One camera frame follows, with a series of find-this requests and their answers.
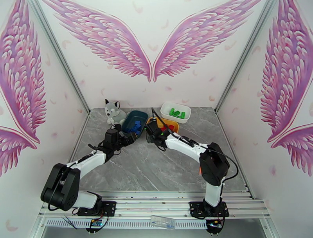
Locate teal plastic bin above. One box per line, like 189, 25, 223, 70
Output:
121, 110, 149, 137

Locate yellow plastic bin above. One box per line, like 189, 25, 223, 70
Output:
146, 117, 180, 135

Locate grey white husky plush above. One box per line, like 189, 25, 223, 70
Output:
104, 99, 128, 131

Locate white plastic bin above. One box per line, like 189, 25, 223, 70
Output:
160, 102, 192, 124

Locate clear plastic piece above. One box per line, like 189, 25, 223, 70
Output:
150, 215, 176, 231

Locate small circuit board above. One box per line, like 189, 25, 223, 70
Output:
85, 219, 104, 234
205, 220, 223, 234

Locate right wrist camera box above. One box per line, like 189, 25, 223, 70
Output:
145, 120, 161, 135

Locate aluminium table edge rail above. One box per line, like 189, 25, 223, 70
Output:
216, 112, 256, 200
52, 114, 91, 199

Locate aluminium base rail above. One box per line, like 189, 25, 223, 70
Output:
38, 191, 271, 220

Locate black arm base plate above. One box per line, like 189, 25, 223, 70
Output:
189, 201, 230, 218
77, 201, 117, 217

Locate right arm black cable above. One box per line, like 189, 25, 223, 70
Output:
151, 107, 239, 182

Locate white perforated cable tray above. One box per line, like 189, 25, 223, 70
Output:
45, 218, 211, 230

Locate thin black wires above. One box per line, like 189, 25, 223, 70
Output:
61, 215, 78, 231

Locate aluminium frame corner post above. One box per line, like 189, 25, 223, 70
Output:
26, 0, 92, 115
214, 0, 282, 115

